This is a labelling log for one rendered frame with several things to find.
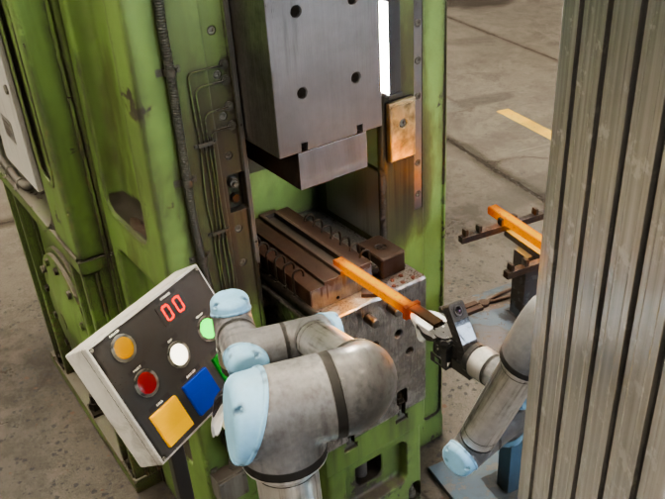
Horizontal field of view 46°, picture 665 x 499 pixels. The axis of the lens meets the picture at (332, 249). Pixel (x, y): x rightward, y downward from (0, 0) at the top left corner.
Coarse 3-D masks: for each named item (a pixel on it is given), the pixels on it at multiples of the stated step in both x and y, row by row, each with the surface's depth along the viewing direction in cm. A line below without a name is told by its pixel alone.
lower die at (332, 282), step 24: (264, 216) 232; (288, 216) 233; (264, 240) 223; (288, 240) 221; (336, 240) 219; (264, 264) 217; (288, 264) 211; (312, 264) 209; (360, 264) 207; (288, 288) 209; (312, 288) 200; (336, 288) 204; (360, 288) 210
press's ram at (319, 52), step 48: (240, 0) 167; (288, 0) 162; (336, 0) 169; (240, 48) 174; (288, 48) 167; (336, 48) 174; (240, 96) 182; (288, 96) 172; (336, 96) 180; (288, 144) 177
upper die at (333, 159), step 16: (336, 144) 185; (352, 144) 188; (256, 160) 199; (272, 160) 191; (288, 160) 185; (304, 160) 181; (320, 160) 184; (336, 160) 187; (352, 160) 190; (288, 176) 187; (304, 176) 183; (320, 176) 186; (336, 176) 189
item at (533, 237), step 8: (488, 208) 227; (496, 208) 225; (496, 216) 224; (504, 216) 221; (512, 216) 221; (504, 224) 221; (512, 224) 218; (520, 224) 217; (520, 232) 215; (528, 232) 213; (536, 232) 212; (528, 240) 212; (536, 240) 209
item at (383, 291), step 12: (336, 264) 206; (348, 264) 204; (348, 276) 203; (360, 276) 198; (372, 276) 198; (372, 288) 194; (384, 288) 192; (384, 300) 192; (396, 300) 187; (408, 300) 187; (408, 312) 184; (420, 312) 182; (432, 324) 177
